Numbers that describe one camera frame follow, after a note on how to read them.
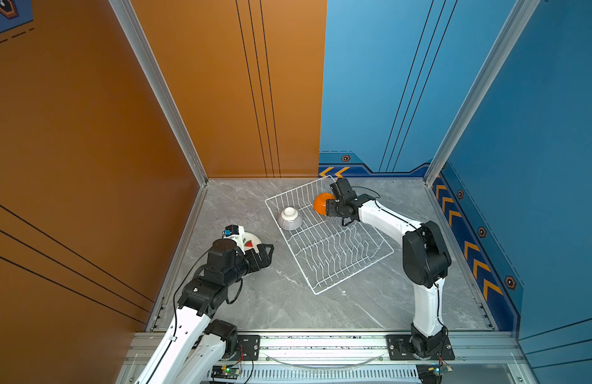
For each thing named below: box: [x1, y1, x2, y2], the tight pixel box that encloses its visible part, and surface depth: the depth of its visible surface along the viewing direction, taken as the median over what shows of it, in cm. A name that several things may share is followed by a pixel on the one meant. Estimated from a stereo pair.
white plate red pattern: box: [243, 231, 262, 254], surface depth 96 cm
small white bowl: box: [278, 206, 303, 231], surface depth 100 cm
